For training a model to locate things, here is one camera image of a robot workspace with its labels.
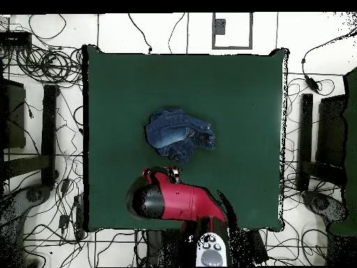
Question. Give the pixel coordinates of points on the blue denim jeans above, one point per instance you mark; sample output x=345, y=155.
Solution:
x=173, y=131

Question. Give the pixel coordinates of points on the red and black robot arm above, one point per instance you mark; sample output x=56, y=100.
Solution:
x=178, y=201

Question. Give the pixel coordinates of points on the black flat box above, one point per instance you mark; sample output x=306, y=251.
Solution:
x=330, y=131
x=14, y=117

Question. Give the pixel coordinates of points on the dark green tablecloth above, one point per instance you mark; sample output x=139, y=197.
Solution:
x=237, y=97

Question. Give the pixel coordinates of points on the small black power adapter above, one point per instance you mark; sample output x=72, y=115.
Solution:
x=65, y=185
x=63, y=222

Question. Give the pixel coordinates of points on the long black power strip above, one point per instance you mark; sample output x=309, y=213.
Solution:
x=260, y=248

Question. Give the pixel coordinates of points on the black stand base bars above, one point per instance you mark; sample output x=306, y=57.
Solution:
x=49, y=134
x=306, y=134

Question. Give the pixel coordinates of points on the small grey square plate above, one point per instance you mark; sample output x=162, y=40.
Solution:
x=219, y=27

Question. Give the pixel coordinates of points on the green cloth on neighbouring table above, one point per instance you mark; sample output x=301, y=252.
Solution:
x=352, y=125

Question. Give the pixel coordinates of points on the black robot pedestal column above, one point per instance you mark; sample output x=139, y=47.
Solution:
x=154, y=248

